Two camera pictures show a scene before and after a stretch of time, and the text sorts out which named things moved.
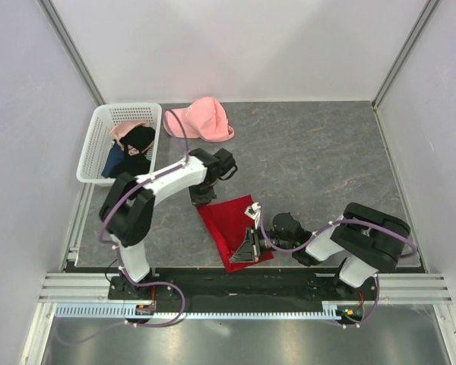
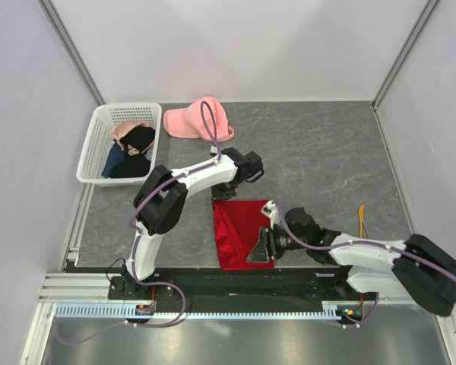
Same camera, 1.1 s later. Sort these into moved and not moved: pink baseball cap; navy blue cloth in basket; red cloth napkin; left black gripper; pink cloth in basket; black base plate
Moved: left black gripper; red cloth napkin
Not moved: pink cloth in basket; black base plate; pink baseball cap; navy blue cloth in basket
